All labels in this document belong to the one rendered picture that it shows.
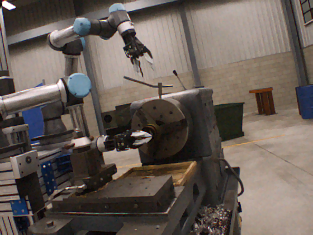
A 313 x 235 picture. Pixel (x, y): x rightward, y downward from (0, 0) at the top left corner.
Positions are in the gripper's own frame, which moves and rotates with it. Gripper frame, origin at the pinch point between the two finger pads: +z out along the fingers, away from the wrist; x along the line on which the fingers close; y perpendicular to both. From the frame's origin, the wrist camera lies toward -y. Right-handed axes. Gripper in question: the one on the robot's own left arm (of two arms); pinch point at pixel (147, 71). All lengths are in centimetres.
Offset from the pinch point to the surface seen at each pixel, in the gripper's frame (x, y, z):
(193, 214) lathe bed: -6, 8, 67
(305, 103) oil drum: 156, -622, 135
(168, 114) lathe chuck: -3.6, -11.2, 21.7
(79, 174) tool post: -22, 43, 29
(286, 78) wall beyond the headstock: 210, -1133, 70
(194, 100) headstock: 8.2, -26.7, 20.7
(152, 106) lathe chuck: -9.6, -11.2, 14.5
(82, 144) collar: -15.9, 42.6, 20.2
